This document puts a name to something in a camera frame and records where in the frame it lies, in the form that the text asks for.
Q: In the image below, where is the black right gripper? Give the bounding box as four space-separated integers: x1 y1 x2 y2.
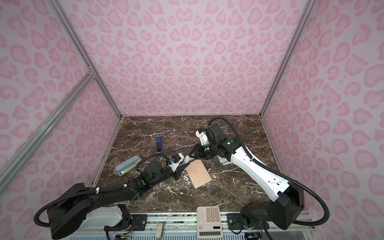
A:
187 141 219 160

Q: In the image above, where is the peach pink envelope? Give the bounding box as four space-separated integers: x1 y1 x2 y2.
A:
186 160 212 189

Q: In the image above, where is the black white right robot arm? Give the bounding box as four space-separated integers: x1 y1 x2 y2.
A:
190 124 304 230

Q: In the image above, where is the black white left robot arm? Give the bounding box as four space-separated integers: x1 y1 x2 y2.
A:
45 161 189 240

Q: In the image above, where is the small white alarm clock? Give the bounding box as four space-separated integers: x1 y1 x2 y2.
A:
218 156 232 166

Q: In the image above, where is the grey blue rectangular box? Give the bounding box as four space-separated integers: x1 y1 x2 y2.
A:
115 155 142 176

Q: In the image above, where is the pink white calculator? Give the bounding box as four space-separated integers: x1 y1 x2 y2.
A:
197 206 224 239

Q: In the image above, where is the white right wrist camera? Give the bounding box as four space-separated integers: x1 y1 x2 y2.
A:
195 128 210 146

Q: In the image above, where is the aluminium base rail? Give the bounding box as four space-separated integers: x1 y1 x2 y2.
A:
67 212 319 240

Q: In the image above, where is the white clip on rail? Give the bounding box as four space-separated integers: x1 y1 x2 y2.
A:
156 223 164 240

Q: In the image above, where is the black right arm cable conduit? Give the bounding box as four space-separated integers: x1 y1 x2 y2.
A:
207 116 330 227

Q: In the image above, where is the diagonal aluminium frame bar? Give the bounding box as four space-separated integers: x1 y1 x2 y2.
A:
1 71 94 193

